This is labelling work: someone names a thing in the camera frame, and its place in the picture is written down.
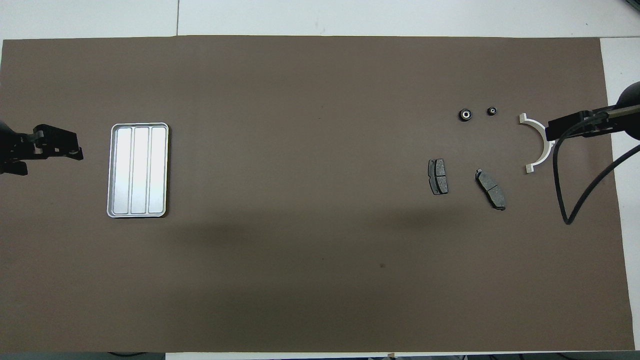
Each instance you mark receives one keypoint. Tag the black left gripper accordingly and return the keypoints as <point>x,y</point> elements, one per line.
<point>12,147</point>

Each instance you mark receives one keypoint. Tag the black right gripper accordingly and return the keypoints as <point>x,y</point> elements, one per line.
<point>631,97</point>

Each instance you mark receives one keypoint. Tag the small black bearing gear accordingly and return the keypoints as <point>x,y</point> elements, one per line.
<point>492,111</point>

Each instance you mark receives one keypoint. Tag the silver metal tray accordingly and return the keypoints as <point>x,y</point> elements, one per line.
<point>140,170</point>

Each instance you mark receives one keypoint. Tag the long dark brake pad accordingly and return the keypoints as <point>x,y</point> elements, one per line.
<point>490,189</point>

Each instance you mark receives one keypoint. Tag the short dark brake pad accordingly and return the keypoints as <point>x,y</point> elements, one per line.
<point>437,176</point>

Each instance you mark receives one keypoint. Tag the brown table mat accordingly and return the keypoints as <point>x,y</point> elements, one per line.
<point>320,250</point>

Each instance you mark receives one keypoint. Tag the white semicircular bracket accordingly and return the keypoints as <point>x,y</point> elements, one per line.
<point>532,122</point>

